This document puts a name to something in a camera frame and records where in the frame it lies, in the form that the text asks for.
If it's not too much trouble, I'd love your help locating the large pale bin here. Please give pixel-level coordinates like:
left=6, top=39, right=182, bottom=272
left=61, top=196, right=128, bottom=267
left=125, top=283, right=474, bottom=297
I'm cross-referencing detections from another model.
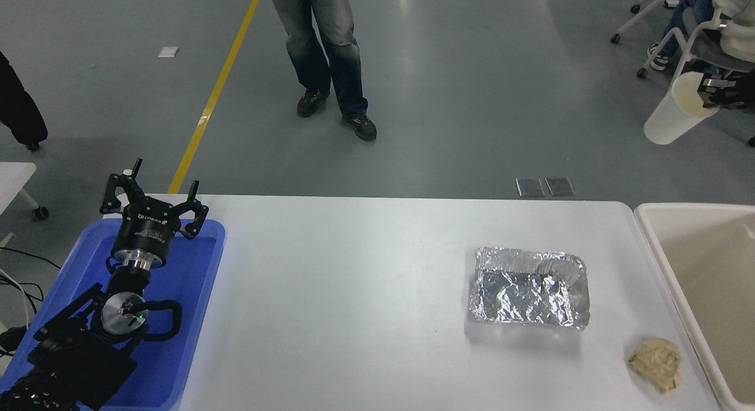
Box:
left=635, top=203, right=755, bottom=411

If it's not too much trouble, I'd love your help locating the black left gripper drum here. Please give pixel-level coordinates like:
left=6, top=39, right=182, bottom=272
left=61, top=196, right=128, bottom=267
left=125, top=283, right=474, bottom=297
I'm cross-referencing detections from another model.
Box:
left=111, top=204, right=181, bottom=262

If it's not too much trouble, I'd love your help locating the white frame wheeled chair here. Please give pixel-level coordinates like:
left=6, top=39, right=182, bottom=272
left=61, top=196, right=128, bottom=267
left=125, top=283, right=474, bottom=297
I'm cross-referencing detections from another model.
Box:
left=636, top=4, right=755, bottom=147

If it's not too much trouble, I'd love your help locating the white wheeled chair base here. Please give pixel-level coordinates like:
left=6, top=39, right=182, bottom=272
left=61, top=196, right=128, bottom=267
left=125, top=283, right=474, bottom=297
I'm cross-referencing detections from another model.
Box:
left=609, top=0, right=685, bottom=45

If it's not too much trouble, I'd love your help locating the seated person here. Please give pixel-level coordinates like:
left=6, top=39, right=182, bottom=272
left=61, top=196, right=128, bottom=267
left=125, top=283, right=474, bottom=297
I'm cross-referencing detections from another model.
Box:
left=646, top=0, right=755, bottom=73

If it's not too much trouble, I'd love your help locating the grey metal floor plate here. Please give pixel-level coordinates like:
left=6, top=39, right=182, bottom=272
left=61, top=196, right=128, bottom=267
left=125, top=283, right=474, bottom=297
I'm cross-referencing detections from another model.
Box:
left=545, top=176, right=576, bottom=197
left=516, top=177, right=546, bottom=198

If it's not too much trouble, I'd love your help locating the blue plastic tray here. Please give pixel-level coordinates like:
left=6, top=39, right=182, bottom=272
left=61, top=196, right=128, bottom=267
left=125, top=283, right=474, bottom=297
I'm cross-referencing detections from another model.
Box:
left=0, top=219, right=227, bottom=411

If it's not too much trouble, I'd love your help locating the crumpled tan paper ball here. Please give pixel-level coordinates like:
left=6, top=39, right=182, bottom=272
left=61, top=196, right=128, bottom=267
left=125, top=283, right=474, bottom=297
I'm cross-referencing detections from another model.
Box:
left=628, top=338, right=684, bottom=394

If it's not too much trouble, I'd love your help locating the silver foil tray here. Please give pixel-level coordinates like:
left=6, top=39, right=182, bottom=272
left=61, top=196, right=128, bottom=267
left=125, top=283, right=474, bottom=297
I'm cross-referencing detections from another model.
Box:
left=470, top=246, right=591, bottom=331

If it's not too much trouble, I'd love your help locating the small white wheeled table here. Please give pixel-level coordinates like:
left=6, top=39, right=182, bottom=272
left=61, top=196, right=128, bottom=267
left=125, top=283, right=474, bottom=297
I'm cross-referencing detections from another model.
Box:
left=0, top=162, right=51, bottom=248

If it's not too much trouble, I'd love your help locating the black cable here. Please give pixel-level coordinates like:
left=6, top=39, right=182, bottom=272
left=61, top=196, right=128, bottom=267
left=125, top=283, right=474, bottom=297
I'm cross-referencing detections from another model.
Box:
left=0, top=246, right=63, bottom=305

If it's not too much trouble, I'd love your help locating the standing person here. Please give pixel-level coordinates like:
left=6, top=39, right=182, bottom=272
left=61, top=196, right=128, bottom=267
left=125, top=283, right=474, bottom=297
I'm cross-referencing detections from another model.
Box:
left=264, top=0, right=378, bottom=142

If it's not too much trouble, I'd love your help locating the white paper cup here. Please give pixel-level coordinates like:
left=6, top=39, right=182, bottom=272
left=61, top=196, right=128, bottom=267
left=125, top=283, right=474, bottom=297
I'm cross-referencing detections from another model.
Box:
left=644, top=71, right=721, bottom=146

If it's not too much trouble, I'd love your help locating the white cable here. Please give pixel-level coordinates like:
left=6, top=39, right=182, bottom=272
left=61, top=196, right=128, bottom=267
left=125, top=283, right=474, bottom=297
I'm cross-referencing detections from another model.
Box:
left=0, top=267, right=33, bottom=330

